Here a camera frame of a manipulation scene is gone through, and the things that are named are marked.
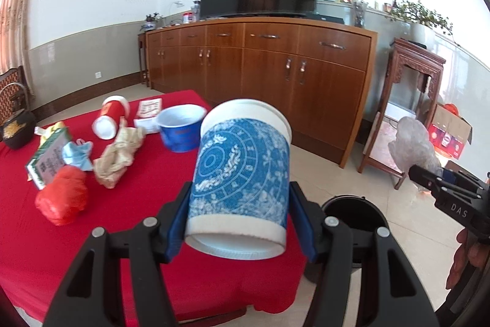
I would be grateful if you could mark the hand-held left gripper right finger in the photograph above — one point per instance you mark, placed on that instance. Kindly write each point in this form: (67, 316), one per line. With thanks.
(306, 235)

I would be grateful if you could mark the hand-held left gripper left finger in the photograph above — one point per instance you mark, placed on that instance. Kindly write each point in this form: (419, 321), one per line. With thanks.
(177, 231)

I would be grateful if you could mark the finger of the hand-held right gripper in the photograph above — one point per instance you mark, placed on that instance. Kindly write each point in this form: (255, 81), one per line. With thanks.
(465, 179)
(423, 179)

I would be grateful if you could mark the clear plastic bag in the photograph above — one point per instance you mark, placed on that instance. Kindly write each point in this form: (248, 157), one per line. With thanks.
(413, 147)

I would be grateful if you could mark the black trash bin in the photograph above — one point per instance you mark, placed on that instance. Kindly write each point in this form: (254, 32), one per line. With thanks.
(352, 208)

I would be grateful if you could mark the blue patterned paper cup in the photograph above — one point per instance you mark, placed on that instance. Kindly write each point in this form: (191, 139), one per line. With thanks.
(241, 166)

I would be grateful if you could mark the brown paper bag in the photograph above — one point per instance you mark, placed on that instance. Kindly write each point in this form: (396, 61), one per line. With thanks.
(118, 158)

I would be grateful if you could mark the red plastic bag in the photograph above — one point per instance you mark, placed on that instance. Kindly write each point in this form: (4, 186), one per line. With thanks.
(63, 196)

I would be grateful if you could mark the red and white milk carton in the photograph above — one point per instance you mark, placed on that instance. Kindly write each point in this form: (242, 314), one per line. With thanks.
(148, 110)

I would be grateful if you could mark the blue face mask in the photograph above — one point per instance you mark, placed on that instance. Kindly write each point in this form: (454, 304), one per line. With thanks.
(74, 156)

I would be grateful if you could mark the green printed box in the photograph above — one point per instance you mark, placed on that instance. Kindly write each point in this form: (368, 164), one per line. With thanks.
(48, 162)

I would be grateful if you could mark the person's right hand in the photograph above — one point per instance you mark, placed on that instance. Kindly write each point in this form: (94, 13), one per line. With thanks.
(478, 254)

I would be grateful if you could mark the cardboard box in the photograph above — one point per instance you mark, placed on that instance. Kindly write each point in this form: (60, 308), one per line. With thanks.
(448, 120)

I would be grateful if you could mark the red tablecloth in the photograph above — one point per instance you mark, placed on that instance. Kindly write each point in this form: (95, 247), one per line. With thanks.
(153, 173)

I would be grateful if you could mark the blue plastic bowl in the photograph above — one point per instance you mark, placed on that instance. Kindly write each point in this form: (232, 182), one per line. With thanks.
(178, 137)

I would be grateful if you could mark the carved wooden stand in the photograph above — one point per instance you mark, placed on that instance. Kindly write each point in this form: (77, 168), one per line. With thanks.
(413, 57)

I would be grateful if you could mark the red paper cup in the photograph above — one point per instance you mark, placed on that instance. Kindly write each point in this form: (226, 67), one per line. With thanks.
(113, 110)

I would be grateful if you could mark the yellow wrapper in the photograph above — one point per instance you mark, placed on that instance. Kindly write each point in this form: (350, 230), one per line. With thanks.
(51, 130)

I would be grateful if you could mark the wooden sideboard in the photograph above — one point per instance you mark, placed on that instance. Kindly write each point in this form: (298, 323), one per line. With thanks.
(268, 74)

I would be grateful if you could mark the large potted plant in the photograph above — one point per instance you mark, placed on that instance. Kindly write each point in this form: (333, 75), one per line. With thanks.
(417, 11)

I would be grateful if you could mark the black wicker basket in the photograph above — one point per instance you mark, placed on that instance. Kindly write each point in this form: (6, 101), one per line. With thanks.
(19, 131)

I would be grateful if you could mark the black set-top box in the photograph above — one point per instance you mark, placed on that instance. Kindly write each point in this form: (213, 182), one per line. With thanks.
(325, 18)

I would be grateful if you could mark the small potted plant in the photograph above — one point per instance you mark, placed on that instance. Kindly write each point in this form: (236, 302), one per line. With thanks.
(151, 22)

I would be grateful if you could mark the white jar with red lid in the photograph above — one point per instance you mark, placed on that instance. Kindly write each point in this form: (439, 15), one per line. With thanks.
(186, 18)

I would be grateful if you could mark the clear bottle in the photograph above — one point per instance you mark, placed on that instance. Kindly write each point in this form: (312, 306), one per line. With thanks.
(196, 11)

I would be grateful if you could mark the wicker wooden chair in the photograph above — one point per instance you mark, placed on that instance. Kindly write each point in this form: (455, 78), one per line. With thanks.
(9, 80)

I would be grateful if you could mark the beige curtain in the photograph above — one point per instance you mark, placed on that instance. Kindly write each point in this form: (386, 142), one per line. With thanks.
(15, 13)

